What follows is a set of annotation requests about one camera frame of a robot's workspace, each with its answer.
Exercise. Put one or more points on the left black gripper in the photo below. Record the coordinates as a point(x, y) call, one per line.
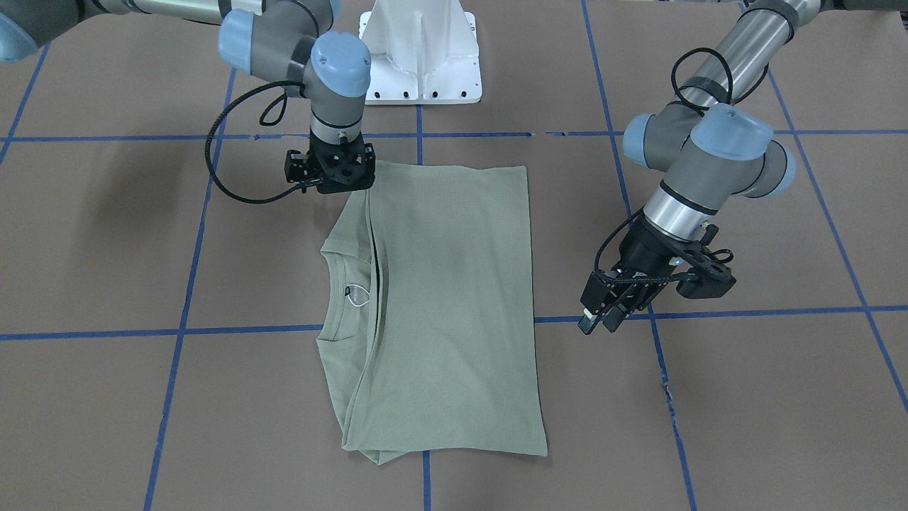
point(642, 254)

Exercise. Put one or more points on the olive green long-sleeve shirt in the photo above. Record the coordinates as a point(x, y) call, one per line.
point(428, 341)

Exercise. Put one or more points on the white pedestal column base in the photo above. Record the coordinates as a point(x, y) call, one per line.
point(423, 52)

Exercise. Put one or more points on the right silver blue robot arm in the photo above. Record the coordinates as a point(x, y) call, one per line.
point(290, 45)

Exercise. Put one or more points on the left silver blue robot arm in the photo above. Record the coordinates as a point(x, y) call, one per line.
point(708, 149)

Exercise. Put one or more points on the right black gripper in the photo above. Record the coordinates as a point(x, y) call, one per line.
point(294, 167)

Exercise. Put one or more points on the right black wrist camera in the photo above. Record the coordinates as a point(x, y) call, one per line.
point(299, 171)

